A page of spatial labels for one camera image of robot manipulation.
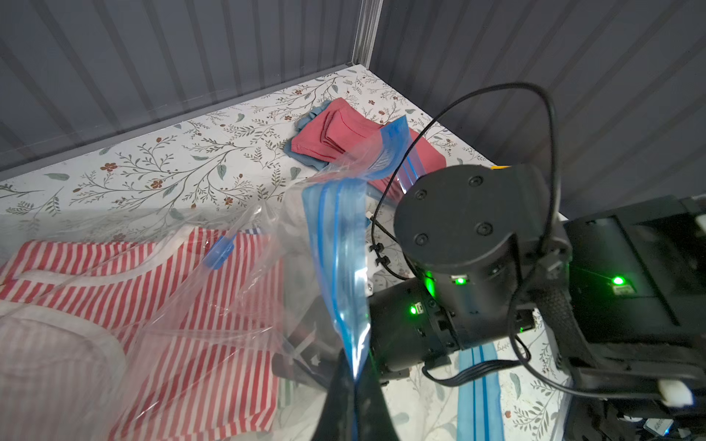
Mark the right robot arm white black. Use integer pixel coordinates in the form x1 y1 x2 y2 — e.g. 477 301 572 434
295 165 705 440

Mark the red garment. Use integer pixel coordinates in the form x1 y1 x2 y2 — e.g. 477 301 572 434
322 98 447 203

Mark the blue tank top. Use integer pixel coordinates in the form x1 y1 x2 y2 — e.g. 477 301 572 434
283 100 332 170

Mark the clear vacuum bag blue zipper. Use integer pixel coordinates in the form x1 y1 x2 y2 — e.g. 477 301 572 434
0 115 509 441

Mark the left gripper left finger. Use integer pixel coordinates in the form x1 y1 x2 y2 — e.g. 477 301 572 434
312 352 357 441

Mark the striped garment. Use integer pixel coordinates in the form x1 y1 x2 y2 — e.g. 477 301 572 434
1 226 282 440

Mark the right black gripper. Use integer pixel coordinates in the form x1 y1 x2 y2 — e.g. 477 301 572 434
272 297 375 391

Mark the blue vacuum valve cap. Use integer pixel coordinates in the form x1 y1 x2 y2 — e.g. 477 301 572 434
203 235 235 270

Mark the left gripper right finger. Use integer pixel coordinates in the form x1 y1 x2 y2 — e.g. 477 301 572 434
356 363 399 441

